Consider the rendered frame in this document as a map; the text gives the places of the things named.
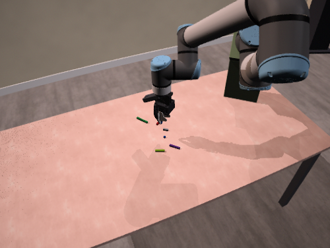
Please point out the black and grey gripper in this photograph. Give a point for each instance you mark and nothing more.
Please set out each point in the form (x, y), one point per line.
(163, 107)

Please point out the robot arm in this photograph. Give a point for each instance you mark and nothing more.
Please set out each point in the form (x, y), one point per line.
(276, 31)

